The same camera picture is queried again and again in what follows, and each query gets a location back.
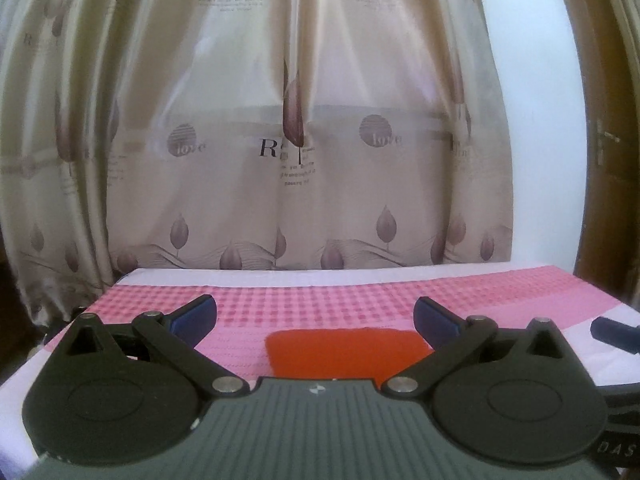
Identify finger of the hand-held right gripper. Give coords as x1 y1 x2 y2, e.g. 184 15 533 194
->
590 316 640 345

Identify red knitted sweater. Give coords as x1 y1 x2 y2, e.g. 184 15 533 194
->
264 328 434 380

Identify metal door handle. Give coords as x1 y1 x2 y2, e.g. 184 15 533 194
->
596 119 622 167

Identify beige leaf print curtain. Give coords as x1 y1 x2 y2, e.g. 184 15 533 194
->
0 0 517 332

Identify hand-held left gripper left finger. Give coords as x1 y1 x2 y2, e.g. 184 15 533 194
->
54 294 250 402

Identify brown wooden door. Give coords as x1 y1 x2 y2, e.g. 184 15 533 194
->
549 0 640 311

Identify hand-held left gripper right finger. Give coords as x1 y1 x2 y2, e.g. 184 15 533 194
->
381 296 577 401

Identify pink white checked blanket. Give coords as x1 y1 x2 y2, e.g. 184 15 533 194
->
0 264 640 480

